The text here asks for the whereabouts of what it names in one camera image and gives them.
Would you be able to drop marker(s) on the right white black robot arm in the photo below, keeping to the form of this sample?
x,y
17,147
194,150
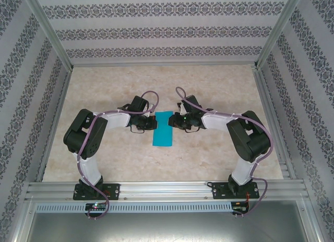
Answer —
x,y
216,122

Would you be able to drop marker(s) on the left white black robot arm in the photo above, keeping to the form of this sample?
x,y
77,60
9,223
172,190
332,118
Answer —
x,y
114,120

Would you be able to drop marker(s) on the grey metal sheet panel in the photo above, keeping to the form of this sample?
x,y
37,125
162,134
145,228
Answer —
x,y
167,226

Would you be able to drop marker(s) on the aluminium mounting rail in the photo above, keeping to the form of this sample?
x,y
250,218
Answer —
x,y
167,190

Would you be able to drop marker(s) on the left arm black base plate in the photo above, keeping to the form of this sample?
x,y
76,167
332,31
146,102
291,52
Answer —
x,y
112,190

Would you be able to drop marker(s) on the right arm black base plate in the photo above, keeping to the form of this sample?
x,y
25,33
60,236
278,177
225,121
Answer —
x,y
219,195

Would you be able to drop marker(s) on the aluminium side rail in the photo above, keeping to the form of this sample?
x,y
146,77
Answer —
x,y
274,122

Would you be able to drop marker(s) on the aluminium frame post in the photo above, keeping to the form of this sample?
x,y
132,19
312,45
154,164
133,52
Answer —
x,y
278,28
49,28

